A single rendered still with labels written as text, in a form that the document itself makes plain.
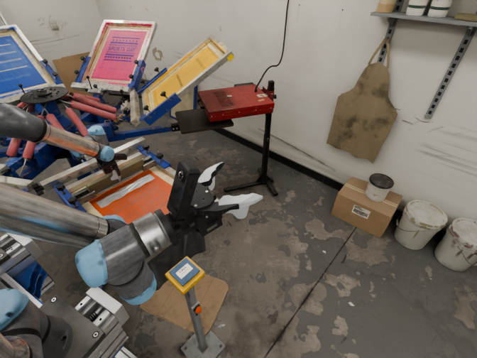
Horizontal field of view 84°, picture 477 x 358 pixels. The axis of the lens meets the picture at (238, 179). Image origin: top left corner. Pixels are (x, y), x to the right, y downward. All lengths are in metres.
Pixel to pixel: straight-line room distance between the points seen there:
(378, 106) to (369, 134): 0.26
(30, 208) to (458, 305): 2.74
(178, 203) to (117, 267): 0.15
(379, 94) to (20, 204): 2.46
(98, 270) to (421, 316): 2.37
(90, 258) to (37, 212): 0.13
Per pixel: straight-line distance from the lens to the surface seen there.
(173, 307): 2.27
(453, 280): 2.93
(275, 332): 2.19
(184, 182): 0.49
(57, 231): 0.61
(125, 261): 0.53
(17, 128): 1.21
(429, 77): 2.54
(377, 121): 2.67
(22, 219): 0.58
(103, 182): 1.73
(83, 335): 0.93
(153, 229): 0.52
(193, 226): 0.57
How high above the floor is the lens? 2.04
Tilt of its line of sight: 40 degrees down
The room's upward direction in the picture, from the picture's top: straight up
